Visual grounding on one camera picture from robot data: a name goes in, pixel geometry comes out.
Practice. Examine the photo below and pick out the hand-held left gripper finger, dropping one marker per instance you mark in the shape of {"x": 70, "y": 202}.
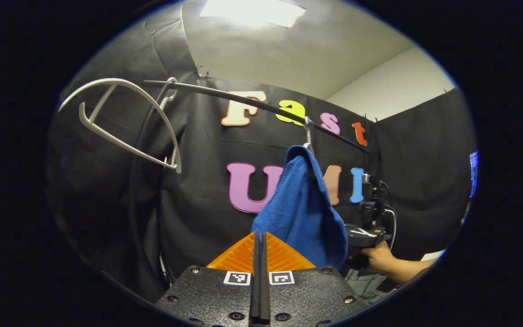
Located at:
{"x": 255, "y": 290}
{"x": 265, "y": 290}

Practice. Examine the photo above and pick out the ceiling light panel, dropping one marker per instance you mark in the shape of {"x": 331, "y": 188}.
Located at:
{"x": 252, "y": 11}

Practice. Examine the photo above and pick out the black backdrop cloth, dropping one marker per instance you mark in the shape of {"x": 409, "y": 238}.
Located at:
{"x": 198, "y": 181}

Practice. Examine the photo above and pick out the white shirt hanger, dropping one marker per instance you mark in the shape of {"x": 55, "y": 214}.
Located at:
{"x": 308, "y": 136}

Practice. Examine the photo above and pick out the empty white hanger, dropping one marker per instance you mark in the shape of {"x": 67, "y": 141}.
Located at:
{"x": 81, "y": 113}

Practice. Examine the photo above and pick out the blue lit screen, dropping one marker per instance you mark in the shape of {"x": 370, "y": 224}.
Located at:
{"x": 474, "y": 175}

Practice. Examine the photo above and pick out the grey checked cloth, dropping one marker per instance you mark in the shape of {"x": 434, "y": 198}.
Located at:
{"x": 366, "y": 284}

